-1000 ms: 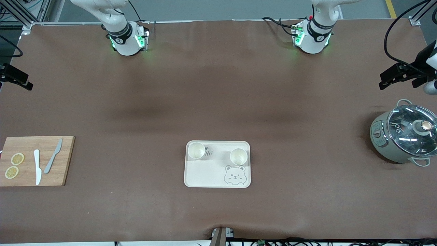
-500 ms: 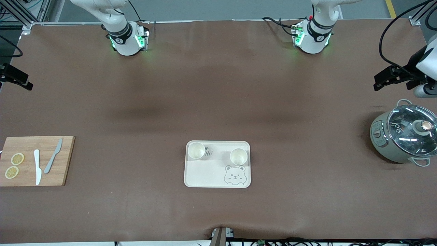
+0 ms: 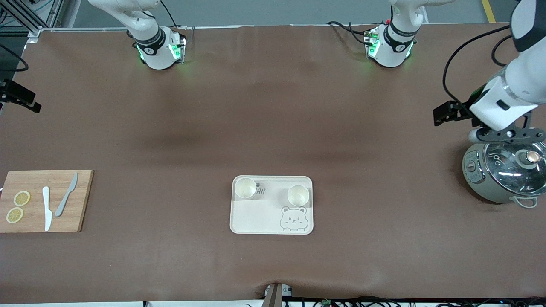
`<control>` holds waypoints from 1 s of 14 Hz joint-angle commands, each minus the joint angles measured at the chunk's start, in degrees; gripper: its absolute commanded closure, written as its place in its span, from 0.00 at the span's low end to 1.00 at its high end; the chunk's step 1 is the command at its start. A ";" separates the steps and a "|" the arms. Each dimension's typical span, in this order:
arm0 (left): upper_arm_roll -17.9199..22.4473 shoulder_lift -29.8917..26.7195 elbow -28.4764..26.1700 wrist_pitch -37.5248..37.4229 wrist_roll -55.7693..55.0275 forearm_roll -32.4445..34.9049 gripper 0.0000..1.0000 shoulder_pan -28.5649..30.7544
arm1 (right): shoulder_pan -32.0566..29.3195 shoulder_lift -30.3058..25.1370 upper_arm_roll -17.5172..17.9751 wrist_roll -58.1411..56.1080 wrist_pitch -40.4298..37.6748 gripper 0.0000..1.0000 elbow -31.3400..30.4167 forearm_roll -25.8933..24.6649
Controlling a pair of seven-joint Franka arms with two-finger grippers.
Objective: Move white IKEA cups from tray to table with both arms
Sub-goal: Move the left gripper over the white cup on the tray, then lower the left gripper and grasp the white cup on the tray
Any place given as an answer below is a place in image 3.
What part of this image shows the white IKEA cup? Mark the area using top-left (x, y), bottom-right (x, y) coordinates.
top-left (235, 177), bottom-right (258, 200)
top-left (287, 185), bottom-right (310, 207)

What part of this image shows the grey-green cooking pot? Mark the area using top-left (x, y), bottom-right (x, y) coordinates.
top-left (462, 143), bottom-right (546, 209)

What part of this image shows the wooden cutting board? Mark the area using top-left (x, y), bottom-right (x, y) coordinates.
top-left (0, 170), bottom-right (94, 233)

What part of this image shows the glass pot lid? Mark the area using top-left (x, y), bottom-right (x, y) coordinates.
top-left (484, 142), bottom-right (546, 197)

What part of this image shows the grey plastic knife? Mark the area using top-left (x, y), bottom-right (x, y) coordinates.
top-left (55, 173), bottom-right (78, 217)

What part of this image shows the white plastic knife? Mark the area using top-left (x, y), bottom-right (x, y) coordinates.
top-left (42, 186), bottom-right (52, 232)

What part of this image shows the brown table cover mat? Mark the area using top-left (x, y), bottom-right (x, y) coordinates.
top-left (0, 23), bottom-right (546, 304)

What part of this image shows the cream bear print tray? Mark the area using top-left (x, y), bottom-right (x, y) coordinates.
top-left (230, 175), bottom-right (314, 235)

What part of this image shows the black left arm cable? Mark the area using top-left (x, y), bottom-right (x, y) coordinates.
top-left (442, 25), bottom-right (514, 107)

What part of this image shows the black base power cable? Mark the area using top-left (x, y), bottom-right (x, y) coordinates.
top-left (326, 20), bottom-right (372, 46)
top-left (159, 0), bottom-right (178, 29)

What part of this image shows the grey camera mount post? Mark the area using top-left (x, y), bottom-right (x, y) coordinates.
top-left (262, 282), bottom-right (295, 307)

